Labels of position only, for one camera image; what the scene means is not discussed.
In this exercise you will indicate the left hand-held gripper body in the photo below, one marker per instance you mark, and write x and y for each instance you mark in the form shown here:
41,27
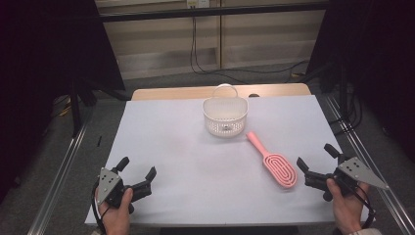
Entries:
110,182

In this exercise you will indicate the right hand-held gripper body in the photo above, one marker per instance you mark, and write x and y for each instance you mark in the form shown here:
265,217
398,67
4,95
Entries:
359,171

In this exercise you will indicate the pink hairbrush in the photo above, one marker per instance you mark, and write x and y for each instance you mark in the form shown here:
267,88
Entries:
280,169

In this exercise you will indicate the white slotted plastic basket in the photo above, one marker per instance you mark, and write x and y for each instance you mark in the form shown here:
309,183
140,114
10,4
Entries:
225,120

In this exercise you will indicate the person's left hand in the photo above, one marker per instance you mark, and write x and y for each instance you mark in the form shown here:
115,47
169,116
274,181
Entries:
115,218

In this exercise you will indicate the person's right hand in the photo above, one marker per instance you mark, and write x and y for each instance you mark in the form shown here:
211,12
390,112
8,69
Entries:
347,212

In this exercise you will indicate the white table cover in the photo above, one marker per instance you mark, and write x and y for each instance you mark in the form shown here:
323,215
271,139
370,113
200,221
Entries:
182,176

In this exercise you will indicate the black metal stand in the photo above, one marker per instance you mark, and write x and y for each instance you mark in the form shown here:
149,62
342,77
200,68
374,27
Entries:
76,107

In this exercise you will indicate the black curtain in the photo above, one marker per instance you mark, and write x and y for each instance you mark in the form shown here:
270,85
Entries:
39,65
375,65

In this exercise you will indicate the black horizontal bar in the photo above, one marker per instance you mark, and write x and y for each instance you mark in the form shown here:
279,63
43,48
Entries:
212,12

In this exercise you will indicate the aluminium rail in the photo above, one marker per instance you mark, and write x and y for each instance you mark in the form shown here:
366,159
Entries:
372,156
55,186

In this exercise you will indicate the white wall socket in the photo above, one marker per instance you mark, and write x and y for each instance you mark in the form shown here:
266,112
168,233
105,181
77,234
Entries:
197,3

